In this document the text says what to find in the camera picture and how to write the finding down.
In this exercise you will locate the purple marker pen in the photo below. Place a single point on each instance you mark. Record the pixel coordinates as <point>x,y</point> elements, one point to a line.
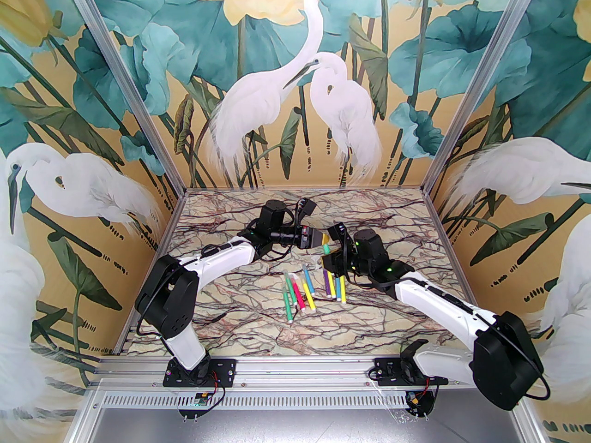
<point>328,286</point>

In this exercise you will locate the blue marker pen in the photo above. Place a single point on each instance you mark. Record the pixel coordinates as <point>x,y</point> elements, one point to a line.
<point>308,278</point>
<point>338,290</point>

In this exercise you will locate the aluminium frame post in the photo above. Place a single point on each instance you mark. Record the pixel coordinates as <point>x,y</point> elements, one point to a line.
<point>465,109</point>
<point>143,109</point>

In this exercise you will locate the pink marker pen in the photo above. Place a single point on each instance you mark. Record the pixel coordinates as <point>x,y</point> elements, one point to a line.
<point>299,293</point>

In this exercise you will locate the black board bracket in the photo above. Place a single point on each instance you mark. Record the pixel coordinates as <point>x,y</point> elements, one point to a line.
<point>429,408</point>

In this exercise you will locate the yellow marker pen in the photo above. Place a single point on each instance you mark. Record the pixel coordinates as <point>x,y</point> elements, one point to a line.
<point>343,292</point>
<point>309,296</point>
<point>333,288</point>

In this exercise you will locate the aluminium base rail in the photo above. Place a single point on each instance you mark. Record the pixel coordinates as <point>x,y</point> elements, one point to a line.
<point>300,372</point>

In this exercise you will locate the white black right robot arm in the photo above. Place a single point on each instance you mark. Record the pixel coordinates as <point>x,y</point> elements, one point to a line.
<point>438,298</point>

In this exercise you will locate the clear plastic scrap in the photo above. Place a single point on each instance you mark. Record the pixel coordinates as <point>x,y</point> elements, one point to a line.
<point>321,261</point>

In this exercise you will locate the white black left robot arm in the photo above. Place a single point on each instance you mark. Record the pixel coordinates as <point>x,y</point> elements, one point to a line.
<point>221,254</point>

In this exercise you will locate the grey metal panel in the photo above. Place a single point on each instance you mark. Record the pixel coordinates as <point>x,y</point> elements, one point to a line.
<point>300,427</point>

